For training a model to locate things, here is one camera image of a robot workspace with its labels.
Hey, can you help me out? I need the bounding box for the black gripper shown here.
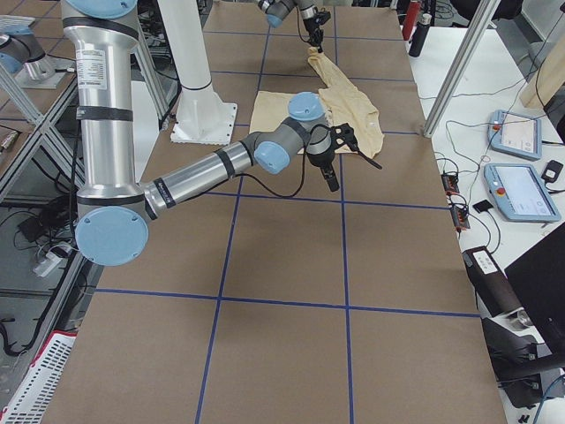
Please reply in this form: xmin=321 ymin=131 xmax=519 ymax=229
xmin=308 ymin=19 xmax=323 ymax=53
xmin=308 ymin=152 xmax=339 ymax=192

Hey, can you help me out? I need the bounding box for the cream long-sleeve graphic t-shirt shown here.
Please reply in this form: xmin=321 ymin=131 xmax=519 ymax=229
xmin=250 ymin=47 xmax=384 ymax=158

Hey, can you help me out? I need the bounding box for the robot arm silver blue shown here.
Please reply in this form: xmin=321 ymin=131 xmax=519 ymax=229
xmin=61 ymin=1 xmax=339 ymax=266
xmin=256 ymin=0 xmax=331 ymax=53

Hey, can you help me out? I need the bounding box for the black water bottle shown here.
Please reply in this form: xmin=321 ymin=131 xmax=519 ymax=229
xmin=408 ymin=13 xmax=433 ymax=57

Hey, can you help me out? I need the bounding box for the red water bottle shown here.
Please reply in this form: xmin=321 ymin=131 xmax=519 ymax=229
xmin=402 ymin=0 xmax=420 ymax=41

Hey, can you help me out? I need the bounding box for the near blue teach pendant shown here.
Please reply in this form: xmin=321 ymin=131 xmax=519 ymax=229
xmin=483 ymin=163 xmax=561 ymax=223

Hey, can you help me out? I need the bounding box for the blue teach pendant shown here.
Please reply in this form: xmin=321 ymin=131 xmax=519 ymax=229
xmin=483 ymin=163 xmax=561 ymax=223
xmin=487 ymin=110 xmax=542 ymax=161

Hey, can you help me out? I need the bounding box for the far blue teach pendant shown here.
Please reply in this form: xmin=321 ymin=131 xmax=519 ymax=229
xmin=487 ymin=110 xmax=542 ymax=161

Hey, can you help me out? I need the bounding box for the white perforated basket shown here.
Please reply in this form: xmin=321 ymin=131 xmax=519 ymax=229
xmin=1 ymin=330 xmax=77 ymax=424

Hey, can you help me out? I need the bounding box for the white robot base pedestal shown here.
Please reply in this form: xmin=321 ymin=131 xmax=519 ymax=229
xmin=158 ymin=0 xmax=237 ymax=145

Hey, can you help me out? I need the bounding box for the aluminium frame post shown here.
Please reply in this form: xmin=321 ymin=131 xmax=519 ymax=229
xmin=423 ymin=0 xmax=501 ymax=138

